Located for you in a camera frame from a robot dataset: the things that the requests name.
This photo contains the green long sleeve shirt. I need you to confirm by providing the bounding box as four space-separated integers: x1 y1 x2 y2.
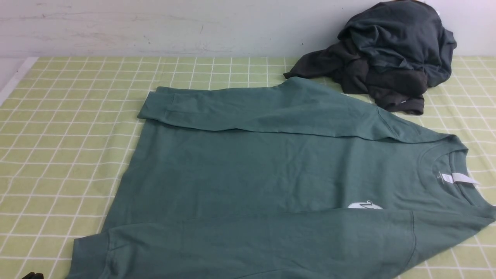
67 77 495 279

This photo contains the green checkered tablecloth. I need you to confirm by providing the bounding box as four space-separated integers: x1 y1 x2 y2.
0 57 496 279

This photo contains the dark teal crumpled garment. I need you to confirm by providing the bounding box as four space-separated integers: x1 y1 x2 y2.
337 0 457 87

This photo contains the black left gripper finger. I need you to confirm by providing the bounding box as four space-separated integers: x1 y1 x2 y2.
22 272 44 279

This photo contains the dark grey crumpled garment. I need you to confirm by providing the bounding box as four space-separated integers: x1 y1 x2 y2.
284 39 427 116

